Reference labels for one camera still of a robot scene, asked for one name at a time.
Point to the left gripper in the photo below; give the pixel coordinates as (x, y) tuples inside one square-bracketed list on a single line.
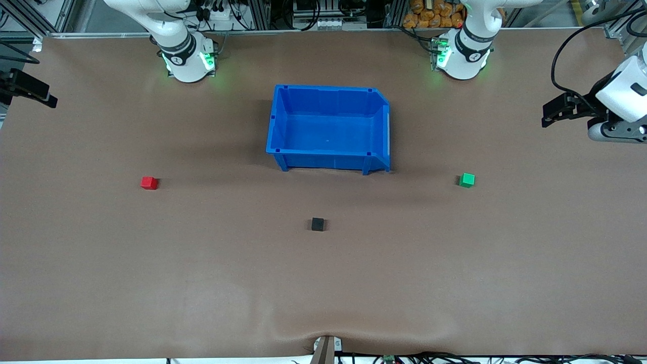
[(585, 107)]

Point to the small green cube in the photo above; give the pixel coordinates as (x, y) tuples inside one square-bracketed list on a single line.
[(467, 180)]

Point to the small red cube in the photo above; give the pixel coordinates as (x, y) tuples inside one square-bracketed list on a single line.
[(149, 183)]

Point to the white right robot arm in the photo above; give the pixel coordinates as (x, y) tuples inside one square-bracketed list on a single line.
[(184, 65)]

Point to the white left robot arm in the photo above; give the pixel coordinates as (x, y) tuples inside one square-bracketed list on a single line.
[(462, 63)]

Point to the small black cube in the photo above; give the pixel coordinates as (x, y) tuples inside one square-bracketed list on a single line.
[(317, 224)]

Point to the bag of orange items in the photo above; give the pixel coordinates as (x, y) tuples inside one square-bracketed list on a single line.
[(429, 17)]

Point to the white power strip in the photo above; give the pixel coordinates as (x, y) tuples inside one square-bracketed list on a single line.
[(222, 20)]

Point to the brown table mat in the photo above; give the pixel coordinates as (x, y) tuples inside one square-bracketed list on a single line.
[(202, 278)]

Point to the blue plastic storage bin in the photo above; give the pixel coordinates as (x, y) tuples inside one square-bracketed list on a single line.
[(328, 131)]

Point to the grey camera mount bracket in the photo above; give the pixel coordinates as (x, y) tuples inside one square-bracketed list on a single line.
[(326, 351)]

